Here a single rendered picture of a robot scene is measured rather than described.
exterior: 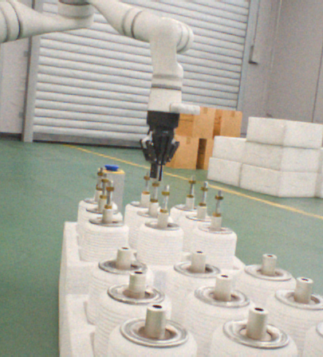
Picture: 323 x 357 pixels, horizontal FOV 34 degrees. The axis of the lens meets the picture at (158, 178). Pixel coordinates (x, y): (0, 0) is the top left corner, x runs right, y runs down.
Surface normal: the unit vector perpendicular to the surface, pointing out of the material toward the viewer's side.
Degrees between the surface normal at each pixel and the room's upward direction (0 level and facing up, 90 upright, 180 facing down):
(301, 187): 90
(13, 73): 90
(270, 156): 90
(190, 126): 90
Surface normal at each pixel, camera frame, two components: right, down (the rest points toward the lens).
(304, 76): -0.85, -0.03
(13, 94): 0.52, 0.16
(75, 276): 0.18, 0.14
